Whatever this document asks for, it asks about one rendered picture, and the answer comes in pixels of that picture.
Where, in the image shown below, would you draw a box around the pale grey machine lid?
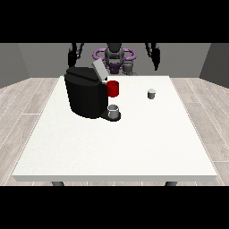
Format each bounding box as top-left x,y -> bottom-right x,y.
91,58 -> 109,82

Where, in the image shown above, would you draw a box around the black coffee machine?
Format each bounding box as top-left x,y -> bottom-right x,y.
64,65 -> 122,122

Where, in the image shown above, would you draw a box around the red pod holder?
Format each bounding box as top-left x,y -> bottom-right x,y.
106,80 -> 121,98

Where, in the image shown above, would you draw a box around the small grey coffee pod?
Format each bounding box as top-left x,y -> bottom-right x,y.
147,88 -> 157,100

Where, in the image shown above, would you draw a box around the grey robot trunk purple rings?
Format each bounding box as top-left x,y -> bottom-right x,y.
92,43 -> 139,76

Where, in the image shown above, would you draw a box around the small grey cup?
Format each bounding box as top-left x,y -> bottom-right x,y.
106,104 -> 121,120

